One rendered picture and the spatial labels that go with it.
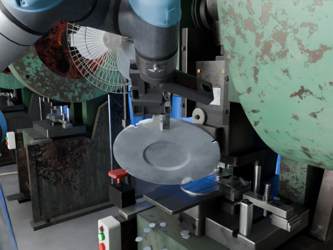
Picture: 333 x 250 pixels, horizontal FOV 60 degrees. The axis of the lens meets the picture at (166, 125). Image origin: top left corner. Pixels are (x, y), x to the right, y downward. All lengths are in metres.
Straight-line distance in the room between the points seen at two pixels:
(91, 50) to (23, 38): 1.21
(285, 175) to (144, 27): 0.80
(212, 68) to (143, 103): 0.37
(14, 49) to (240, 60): 0.32
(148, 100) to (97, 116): 1.84
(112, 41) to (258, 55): 1.17
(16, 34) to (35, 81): 1.59
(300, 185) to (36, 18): 0.93
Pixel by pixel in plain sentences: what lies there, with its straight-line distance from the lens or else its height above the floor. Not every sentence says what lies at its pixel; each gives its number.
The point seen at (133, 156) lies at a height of 0.91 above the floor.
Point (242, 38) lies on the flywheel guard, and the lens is 0.46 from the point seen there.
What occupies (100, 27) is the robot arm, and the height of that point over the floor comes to 1.21.
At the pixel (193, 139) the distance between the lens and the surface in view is 0.73.
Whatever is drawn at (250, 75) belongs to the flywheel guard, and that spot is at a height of 1.14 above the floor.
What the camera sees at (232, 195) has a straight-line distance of 0.96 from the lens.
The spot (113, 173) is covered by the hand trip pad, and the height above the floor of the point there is 0.76.
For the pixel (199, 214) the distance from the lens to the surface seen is 0.90.
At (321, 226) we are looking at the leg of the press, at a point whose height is 0.63.
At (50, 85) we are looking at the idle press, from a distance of 2.01.
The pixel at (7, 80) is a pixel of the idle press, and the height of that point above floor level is 1.02.
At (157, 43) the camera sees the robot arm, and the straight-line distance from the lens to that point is 0.46.
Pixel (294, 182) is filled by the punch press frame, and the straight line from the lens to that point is 1.09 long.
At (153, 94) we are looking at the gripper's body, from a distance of 0.57.
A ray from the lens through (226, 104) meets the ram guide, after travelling 0.82.
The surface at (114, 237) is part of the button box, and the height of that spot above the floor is 0.58.
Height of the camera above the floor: 1.15
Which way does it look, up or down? 11 degrees down
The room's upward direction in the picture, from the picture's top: straight up
